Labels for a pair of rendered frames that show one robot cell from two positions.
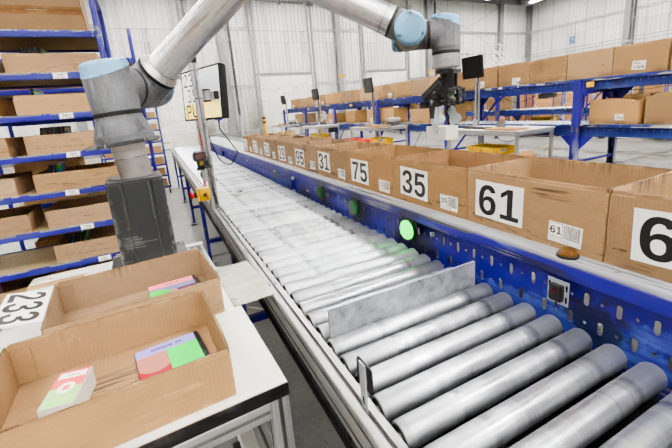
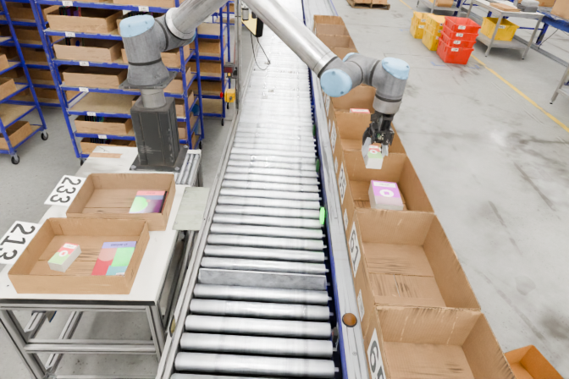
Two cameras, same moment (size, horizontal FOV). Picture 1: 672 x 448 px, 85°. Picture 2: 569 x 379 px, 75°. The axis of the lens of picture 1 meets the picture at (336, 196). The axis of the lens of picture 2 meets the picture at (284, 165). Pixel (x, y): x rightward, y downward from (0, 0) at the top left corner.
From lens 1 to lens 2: 0.85 m
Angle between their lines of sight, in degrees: 30
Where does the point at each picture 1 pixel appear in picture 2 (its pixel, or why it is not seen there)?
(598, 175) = (453, 266)
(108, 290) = (118, 184)
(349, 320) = (214, 278)
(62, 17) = not seen: outside the picture
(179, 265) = (161, 180)
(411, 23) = (334, 82)
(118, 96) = (140, 52)
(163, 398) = (91, 284)
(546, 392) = not seen: outside the picture
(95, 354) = (89, 233)
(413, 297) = (265, 281)
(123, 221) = (140, 135)
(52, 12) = not seen: outside the picture
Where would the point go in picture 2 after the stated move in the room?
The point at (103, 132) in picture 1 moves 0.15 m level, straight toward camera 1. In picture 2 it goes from (130, 75) to (121, 88)
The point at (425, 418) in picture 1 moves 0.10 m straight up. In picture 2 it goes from (190, 361) to (188, 343)
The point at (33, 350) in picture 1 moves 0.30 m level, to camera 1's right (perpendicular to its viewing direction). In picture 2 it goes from (60, 222) to (116, 250)
